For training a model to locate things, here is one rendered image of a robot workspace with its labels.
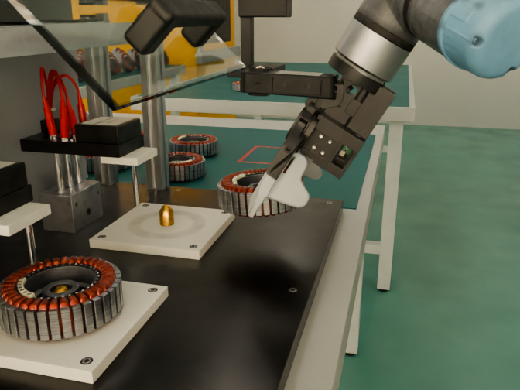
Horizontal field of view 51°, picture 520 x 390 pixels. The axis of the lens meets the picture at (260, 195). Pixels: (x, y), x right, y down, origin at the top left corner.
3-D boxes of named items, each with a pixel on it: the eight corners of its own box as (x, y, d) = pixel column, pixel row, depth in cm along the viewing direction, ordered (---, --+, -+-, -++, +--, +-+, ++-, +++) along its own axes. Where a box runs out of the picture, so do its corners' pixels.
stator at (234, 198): (312, 192, 74) (310, 165, 73) (297, 220, 63) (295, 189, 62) (234, 192, 77) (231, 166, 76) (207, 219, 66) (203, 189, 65)
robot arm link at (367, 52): (350, 16, 57) (356, 16, 64) (326, 55, 59) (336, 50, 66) (410, 54, 56) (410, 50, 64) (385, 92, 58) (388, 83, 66)
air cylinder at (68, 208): (104, 215, 81) (100, 179, 79) (75, 234, 74) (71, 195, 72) (73, 212, 82) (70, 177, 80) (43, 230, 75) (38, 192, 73)
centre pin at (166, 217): (176, 221, 75) (175, 203, 74) (170, 227, 73) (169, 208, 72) (163, 220, 75) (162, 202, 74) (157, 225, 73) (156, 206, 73)
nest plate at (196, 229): (235, 217, 80) (235, 210, 79) (199, 260, 66) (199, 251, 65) (141, 209, 83) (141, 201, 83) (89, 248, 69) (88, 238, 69)
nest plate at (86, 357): (169, 295, 57) (168, 285, 57) (93, 384, 44) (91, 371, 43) (45, 279, 61) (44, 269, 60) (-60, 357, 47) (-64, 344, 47)
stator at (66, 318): (102, 275, 59) (99, 244, 58) (141, 320, 50) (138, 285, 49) (-9, 303, 53) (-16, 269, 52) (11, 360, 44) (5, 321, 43)
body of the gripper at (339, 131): (336, 185, 63) (397, 97, 58) (274, 145, 63) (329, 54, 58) (343, 168, 70) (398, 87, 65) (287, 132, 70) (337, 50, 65)
